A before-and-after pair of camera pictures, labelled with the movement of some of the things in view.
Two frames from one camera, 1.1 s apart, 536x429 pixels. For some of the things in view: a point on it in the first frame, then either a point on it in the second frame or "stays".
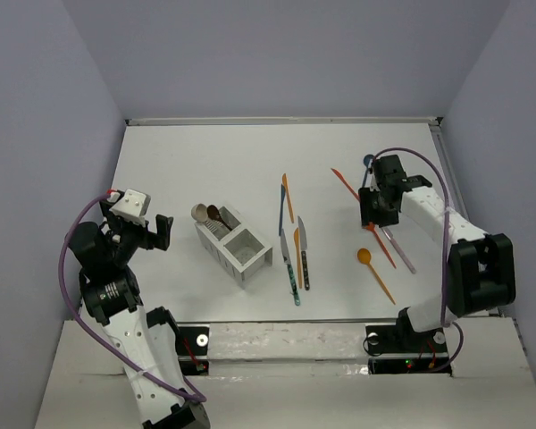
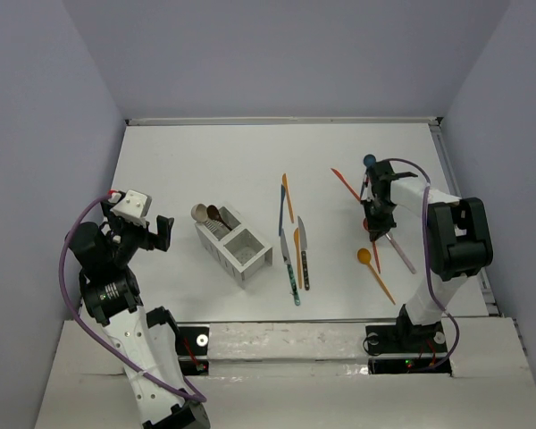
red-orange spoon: x=372 y=227 to x=366 y=228
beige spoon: x=199 y=212 stays
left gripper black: x=148 y=239 stays
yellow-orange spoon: x=364 y=256 stays
